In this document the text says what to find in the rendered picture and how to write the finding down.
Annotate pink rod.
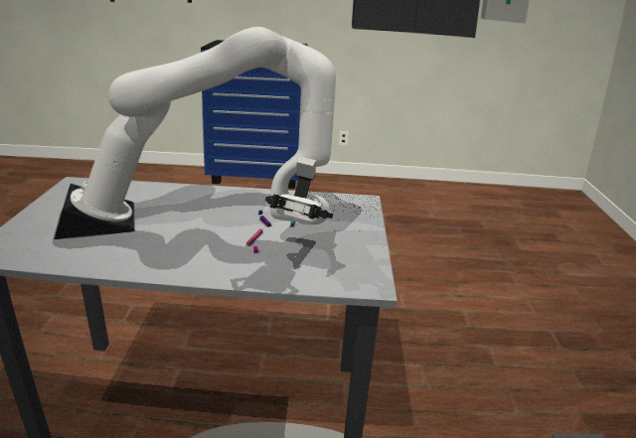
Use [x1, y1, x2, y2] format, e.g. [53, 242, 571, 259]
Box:
[246, 229, 263, 245]

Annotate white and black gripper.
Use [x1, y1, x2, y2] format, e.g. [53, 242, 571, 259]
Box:
[265, 194, 333, 222]

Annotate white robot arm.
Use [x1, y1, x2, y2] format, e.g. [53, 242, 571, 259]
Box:
[71, 27, 336, 221]

